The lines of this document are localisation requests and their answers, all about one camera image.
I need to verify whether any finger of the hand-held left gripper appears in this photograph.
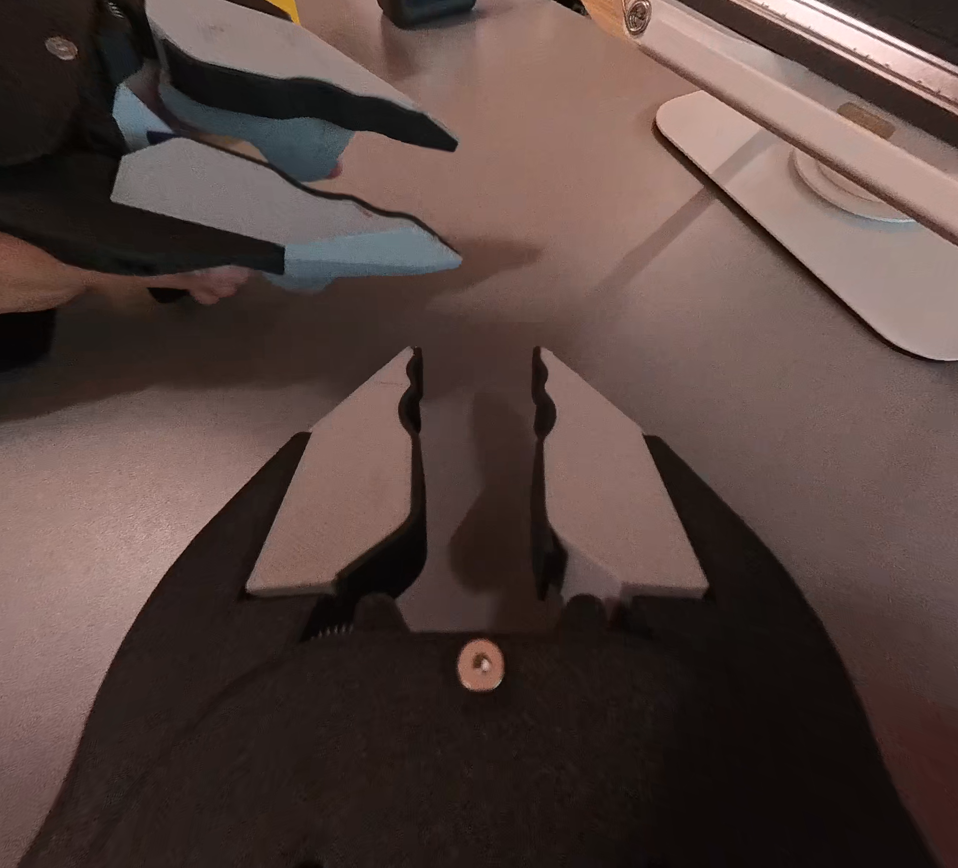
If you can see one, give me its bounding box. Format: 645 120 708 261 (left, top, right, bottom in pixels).
111 136 465 294
143 0 459 185

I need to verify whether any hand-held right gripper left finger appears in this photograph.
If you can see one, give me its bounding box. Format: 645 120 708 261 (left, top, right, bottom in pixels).
244 347 428 602

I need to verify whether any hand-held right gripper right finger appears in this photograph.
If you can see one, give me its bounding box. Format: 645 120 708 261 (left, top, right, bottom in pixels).
532 347 712 602

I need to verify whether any person's left hand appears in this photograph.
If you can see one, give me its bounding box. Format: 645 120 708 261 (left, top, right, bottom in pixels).
0 234 252 313

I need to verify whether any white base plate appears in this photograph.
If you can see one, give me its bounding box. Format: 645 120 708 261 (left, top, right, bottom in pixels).
655 88 958 361

